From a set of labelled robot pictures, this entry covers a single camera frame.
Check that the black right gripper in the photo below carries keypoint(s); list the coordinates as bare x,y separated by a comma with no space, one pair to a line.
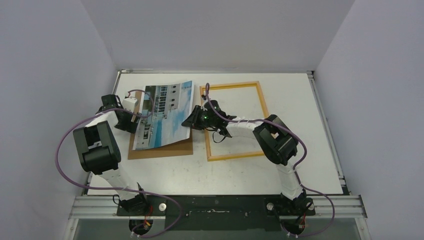
194,118

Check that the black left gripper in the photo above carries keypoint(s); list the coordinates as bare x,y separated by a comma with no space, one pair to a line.
130,127

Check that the printed building photo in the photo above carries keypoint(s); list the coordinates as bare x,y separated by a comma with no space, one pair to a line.
167,106

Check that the yellow wooden picture frame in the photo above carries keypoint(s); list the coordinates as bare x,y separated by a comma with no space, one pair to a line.
264,108

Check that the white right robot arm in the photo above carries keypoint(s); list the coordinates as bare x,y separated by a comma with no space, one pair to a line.
274,138

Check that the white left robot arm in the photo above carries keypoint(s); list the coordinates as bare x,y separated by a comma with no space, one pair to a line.
99,153

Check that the brown cardboard backing board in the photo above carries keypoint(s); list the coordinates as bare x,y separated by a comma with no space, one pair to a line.
181,148

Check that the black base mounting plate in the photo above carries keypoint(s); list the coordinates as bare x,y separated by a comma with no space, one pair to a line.
218,213

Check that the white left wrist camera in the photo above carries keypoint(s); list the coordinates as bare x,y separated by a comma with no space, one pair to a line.
130,103

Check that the aluminium front rail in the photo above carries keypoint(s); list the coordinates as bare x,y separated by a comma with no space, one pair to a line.
102,207

